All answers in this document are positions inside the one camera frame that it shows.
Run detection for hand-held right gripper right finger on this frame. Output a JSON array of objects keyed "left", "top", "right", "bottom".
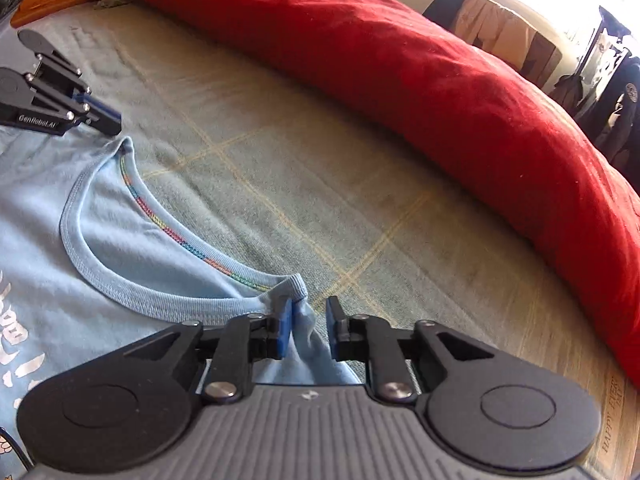
[{"left": 326, "top": 297, "right": 497, "bottom": 404}]

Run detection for light blue printed shirt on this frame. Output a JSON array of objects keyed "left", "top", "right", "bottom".
[{"left": 0, "top": 127, "right": 363, "bottom": 471}]

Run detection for brown hanging garment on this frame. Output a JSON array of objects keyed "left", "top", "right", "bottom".
[{"left": 519, "top": 35, "right": 564, "bottom": 89}]

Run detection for small black hanging garment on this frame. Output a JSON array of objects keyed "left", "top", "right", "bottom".
[{"left": 422, "top": 0, "right": 472, "bottom": 32}]

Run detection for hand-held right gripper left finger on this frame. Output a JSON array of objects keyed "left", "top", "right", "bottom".
[{"left": 124, "top": 296, "right": 294, "bottom": 405}]

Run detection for black cable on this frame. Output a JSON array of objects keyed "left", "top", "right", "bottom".
[{"left": 0, "top": 426, "right": 32, "bottom": 467}]

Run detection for red duvet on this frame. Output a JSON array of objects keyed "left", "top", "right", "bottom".
[{"left": 117, "top": 0, "right": 640, "bottom": 402}]

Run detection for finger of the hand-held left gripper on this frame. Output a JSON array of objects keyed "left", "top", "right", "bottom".
[
  {"left": 27, "top": 76, "right": 123, "bottom": 137},
  {"left": 16, "top": 29, "right": 94, "bottom": 106}
]

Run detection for tan hanging garment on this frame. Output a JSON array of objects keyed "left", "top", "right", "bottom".
[{"left": 450, "top": 0, "right": 532, "bottom": 75}]

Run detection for olive hanging jacket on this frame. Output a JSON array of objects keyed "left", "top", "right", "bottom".
[{"left": 551, "top": 74, "right": 592, "bottom": 112}]

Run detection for black hanging jackets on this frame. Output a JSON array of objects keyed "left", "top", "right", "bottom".
[{"left": 575, "top": 5, "right": 640, "bottom": 182}]

